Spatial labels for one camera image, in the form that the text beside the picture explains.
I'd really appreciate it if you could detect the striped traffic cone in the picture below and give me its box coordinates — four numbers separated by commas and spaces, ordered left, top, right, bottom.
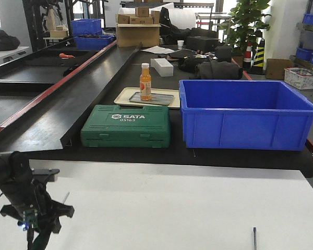
248, 39, 266, 75

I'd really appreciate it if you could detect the orange juice bottle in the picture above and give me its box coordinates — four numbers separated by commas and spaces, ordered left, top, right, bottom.
140, 63, 151, 101

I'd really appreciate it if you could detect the beige plastic tray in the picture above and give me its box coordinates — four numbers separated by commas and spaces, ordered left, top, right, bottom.
114, 87, 180, 109

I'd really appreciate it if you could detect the black angled guide rail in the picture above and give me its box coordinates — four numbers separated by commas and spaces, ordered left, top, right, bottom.
0, 43, 140, 152

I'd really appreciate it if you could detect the large blue plastic bin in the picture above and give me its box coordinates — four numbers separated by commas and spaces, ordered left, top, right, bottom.
179, 80, 313, 151

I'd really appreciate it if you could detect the small grey metal tray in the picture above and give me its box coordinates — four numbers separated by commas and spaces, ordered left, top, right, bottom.
129, 92, 174, 106

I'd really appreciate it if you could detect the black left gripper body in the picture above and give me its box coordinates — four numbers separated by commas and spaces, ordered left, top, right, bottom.
0, 152, 74, 249

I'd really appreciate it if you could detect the dark cloth pile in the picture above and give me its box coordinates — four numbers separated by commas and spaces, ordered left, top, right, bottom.
190, 60, 243, 80

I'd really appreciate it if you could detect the green SATA tool case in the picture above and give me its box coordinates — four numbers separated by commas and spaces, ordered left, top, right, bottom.
80, 105, 171, 148

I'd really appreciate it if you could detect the potted green plant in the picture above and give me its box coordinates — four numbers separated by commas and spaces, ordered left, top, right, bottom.
220, 0, 270, 56

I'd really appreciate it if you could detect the blue crate on conveyor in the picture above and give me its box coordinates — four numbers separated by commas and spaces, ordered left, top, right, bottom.
74, 35, 115, 51

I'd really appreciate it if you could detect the green black cross screwdriver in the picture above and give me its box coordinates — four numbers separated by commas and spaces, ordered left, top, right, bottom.
62, 192, 70, 204

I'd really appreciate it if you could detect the white paper cup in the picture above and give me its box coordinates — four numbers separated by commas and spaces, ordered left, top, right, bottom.
177, 40, 184, 50

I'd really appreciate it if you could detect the large cardboard box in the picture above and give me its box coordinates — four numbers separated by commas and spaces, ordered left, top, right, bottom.
116, 24, 160, 47

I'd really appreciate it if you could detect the white foam block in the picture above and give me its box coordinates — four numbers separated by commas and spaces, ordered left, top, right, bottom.
150, 58, 174, 77

